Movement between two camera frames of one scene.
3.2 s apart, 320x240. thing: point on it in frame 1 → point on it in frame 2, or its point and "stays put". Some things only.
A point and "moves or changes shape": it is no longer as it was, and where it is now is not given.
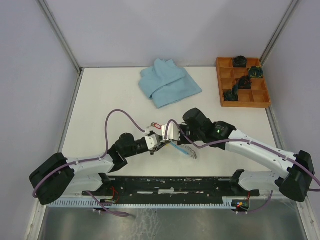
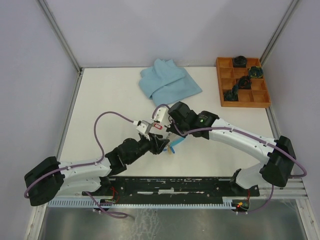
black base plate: x=171 y=189 stays put
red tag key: x=156 y=125 stays put
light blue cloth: x=166 y=84 stays put
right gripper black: x=182 y=141 → x=171 y=128
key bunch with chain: x=185 y=149 moves or changes shape
